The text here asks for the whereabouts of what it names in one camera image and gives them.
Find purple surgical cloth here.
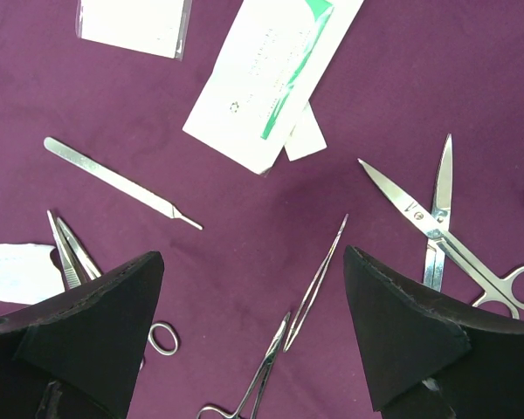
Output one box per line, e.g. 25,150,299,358
0,1,524,418

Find small clear bagged packet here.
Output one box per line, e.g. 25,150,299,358
76,0,192,60

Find steel hemostat long centre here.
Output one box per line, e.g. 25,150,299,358
196,312,291,419

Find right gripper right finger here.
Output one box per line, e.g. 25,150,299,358
343,246,524,418

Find steel scalpel handle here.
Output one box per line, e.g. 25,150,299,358
44,136,203,230

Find steel scissors left pair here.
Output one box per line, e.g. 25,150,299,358
423,134,453,292

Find steel forceps tweezers ridged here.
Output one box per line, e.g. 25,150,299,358
47,210,82,289

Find white blue suture packet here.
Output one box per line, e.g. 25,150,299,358
0,244,66,305

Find steel scissors pair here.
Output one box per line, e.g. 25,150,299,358
359,160,524,319
423,134,453,292

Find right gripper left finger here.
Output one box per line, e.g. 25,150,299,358
0,251,164,418

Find white green sterile pouch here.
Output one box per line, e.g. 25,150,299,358
183,1,362,175

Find steel scissors right pair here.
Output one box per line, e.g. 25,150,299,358
359,160,524,319

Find steel plain tweezers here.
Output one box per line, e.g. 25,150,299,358
283,214,349,353

